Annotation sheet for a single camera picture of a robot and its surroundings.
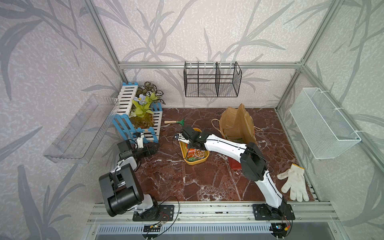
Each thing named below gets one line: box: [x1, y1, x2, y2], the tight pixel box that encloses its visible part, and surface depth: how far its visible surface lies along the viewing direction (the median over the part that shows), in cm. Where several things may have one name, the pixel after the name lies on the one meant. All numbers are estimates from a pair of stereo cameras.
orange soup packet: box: [186, 148, 206, 162], surface depth 93 cm
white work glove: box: [277, 163, 310, 202], surface depth 84 cm
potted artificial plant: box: [129, 81, 166, 129], surface depth 93 cm
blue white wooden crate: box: [112, 82, 163, 144], surface depth 92 cm
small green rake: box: [164, 118, 185, 127], surface depth 114 cm
